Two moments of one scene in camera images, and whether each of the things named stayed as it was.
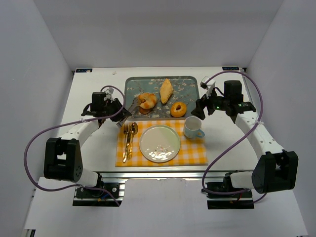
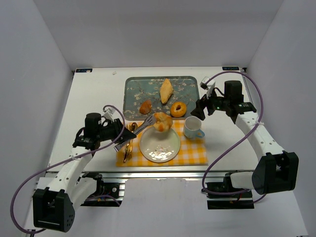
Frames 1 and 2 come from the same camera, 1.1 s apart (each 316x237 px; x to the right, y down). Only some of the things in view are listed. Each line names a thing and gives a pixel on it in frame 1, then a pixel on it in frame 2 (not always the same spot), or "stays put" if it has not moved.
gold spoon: (134, 128) stays put
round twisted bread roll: (147, 100) to (163, 122)
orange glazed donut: (178, 109) stays put
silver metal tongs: (122, 122) to (148, 121)
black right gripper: (204, 105) stays put
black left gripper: (120, 109) to (121, 131)
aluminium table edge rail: (163, 175) stays put
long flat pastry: (166, 90) stays put
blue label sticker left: (83, 70) stays put
